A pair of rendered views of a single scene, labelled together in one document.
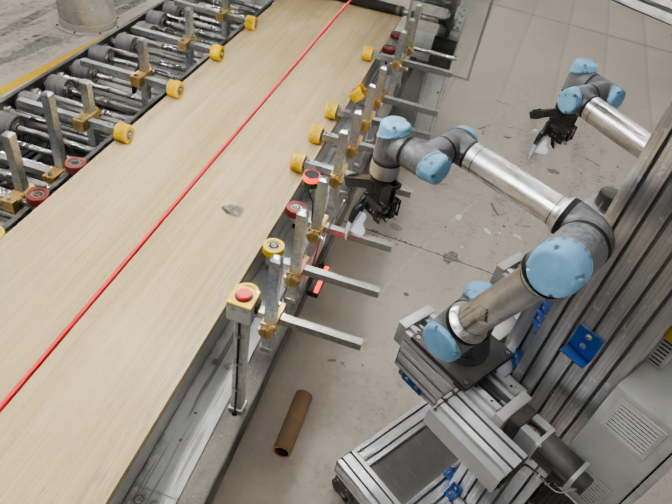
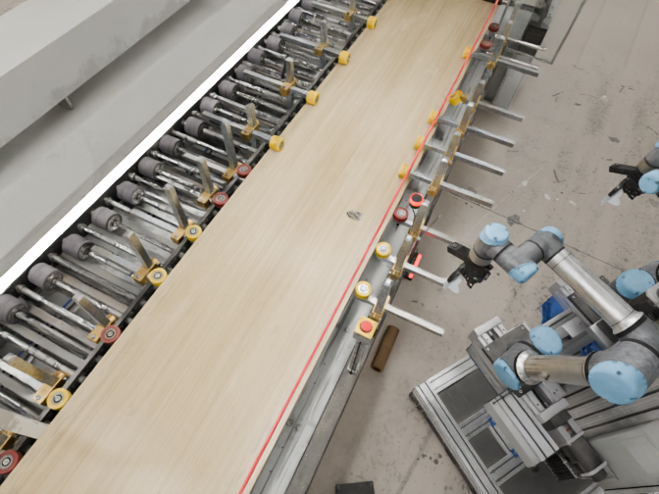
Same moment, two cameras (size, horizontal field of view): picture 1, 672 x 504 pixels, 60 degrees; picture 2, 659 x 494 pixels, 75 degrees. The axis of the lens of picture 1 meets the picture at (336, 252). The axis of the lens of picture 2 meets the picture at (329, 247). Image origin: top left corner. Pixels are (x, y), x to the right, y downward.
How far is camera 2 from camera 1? 0.58 m
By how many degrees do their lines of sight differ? 18
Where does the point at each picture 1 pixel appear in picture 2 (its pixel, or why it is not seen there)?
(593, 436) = (613, 445)
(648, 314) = not seen: outside the picture
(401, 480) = (458, 406)
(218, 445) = (339, 395)
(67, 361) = (246, 338)
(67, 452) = (249, 407)
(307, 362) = (397, 301)
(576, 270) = (632, 394)
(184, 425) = (317, 372)
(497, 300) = (558, 374)
